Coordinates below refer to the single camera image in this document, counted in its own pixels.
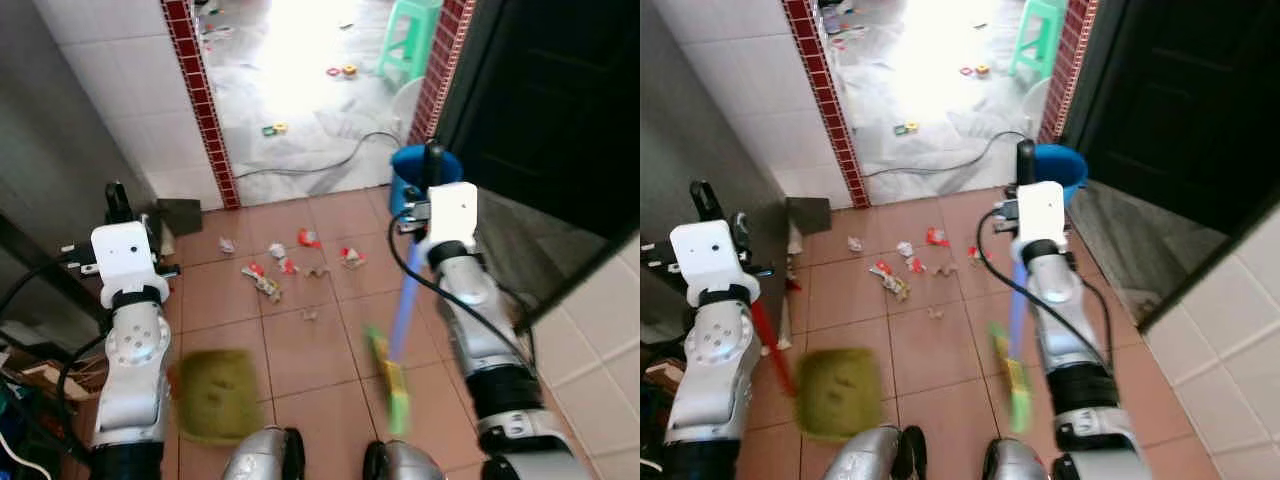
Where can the cluttered dark shelf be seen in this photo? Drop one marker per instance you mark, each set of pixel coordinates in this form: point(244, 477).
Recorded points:
point(40, 385)

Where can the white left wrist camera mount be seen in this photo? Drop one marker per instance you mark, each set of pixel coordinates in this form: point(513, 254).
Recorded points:
point(708, 255)
point(122, 258)

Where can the white round basin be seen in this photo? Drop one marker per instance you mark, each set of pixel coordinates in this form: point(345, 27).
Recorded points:
point(407, 105)
point(1035, 103)

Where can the pale brown wrapper scrap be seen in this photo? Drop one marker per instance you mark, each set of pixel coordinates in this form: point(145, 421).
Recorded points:
point(318, 270)
point(945, 269)

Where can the small red wrapper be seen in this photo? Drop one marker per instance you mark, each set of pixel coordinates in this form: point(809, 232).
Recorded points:
point(252, 268)
point(882, 268)
point(915, 265)
point(288, 265)

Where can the dark grey metal plate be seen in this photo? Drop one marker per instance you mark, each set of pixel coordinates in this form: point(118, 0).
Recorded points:
point(182, 215)
point(810, 214)

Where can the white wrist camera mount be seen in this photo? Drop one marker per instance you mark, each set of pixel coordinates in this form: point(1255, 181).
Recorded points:
point(1040, 212)
point(452, 215)
point(122, 258)
point(708, 255)

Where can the tiny pale scrap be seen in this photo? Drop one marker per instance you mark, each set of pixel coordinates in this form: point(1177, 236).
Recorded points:
point(308, 314)
point(935, 312)

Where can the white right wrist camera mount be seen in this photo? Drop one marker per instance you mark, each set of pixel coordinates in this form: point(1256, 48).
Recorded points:
point(452, 215)
point(1040, 212)

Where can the red and white wrapper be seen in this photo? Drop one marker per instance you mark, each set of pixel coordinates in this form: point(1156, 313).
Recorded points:
point(352, 257)
point(977, 255)

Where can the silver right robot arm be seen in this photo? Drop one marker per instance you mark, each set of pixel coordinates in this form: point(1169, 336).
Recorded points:
point(480, 320)
point(1065, 320)

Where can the silver robot leg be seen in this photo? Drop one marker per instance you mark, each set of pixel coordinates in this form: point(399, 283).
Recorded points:
point(405, 462)
point(258, 455)
point(870, 455)
point(1015, 460)

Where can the bright red wrapper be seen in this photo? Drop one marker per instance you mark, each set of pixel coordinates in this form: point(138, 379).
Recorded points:
point(937, 237)
point(308, 238)

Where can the crumpled white paper scrap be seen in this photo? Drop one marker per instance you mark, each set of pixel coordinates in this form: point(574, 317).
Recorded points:
point(277, 250)
point(905, 249)

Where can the silver left robot leg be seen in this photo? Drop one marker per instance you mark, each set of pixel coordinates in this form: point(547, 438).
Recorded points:
point(258, 455)
point(870, 455)

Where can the silver right robot leg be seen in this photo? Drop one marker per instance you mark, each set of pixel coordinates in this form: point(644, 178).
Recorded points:
point(1015, 460)
point(405, 462)

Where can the multicoloured crumpled wrapper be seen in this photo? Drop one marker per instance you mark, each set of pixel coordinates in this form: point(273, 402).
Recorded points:
point(268, 288)
point(897, 287)

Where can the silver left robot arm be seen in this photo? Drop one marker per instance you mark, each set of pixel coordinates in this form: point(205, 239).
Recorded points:
point(722, 350)
point(135, 350)

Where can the green plastic stool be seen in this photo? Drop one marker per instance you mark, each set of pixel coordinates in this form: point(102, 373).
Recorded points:
point(1040, 30)
point(410, 30)

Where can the blue plastic bucket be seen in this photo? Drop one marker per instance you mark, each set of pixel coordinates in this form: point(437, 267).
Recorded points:
point(1062, 170)
point(410, 180)

